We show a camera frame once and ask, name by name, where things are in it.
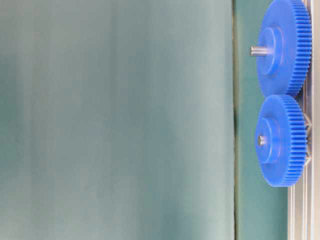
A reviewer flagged small blue gear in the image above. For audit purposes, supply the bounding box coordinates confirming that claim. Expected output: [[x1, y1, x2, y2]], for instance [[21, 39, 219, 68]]
[[255, 95, 307, 187]]

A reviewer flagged lower steel shaft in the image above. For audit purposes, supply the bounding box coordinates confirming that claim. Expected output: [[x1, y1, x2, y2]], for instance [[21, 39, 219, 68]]
[[257, 135, 266, 146]]

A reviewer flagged steel shaft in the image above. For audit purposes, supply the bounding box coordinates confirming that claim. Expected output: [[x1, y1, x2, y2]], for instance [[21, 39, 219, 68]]
[[249, 46, 269, 57], [257, 135, 266, 146]]

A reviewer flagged upper steel shaft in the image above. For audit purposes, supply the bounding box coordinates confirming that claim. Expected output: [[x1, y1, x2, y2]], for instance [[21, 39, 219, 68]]
[[249, 46, 269, 57]]

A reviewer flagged large blue gear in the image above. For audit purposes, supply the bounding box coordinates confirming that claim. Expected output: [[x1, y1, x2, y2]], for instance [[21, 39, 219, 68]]
[[256, 0, 312, 97]]

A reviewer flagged silver aluminium extrusion base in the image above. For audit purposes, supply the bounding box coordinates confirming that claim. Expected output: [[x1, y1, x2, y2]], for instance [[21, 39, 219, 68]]
[[287, 0, 320, 240]]

